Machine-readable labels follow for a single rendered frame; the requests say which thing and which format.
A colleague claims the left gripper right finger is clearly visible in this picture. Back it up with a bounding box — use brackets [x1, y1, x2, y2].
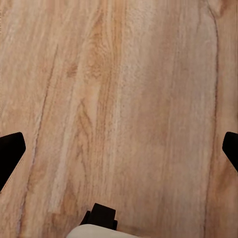
[222, 132, 238, 172]

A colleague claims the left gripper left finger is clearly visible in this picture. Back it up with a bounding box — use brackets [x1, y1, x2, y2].
[0, 132, 26, 191]

